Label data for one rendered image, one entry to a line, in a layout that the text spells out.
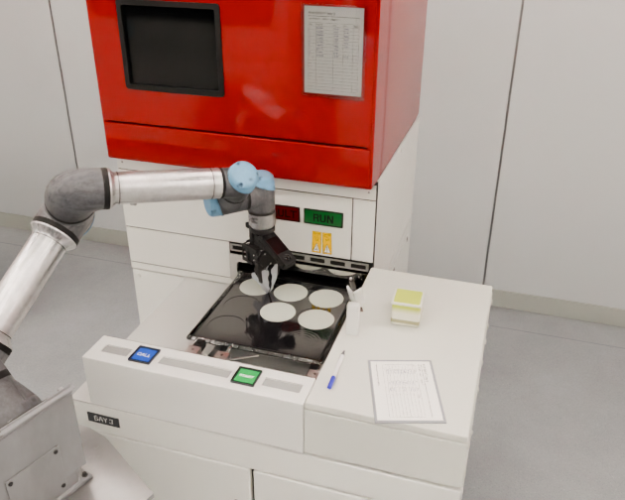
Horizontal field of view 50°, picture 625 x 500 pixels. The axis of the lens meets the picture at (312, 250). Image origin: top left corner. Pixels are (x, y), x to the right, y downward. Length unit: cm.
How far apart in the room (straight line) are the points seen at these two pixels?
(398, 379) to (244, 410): 35
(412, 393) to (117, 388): 69
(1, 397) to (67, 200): 44
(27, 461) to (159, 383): 34
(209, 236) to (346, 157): 55
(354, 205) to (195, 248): 55
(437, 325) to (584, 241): 188
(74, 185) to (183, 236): 66
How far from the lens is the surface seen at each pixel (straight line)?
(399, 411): 147
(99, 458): 164
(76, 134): 419
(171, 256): 223
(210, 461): 172
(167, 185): 161
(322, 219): 195
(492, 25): 323
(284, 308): 191
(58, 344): 351
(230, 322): 186
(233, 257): 211
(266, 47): 180
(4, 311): 163
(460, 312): 181
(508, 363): 331
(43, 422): 144
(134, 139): 206
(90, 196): 158
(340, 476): 160
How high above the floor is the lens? 193
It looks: 28 degrees down
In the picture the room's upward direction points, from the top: straight up
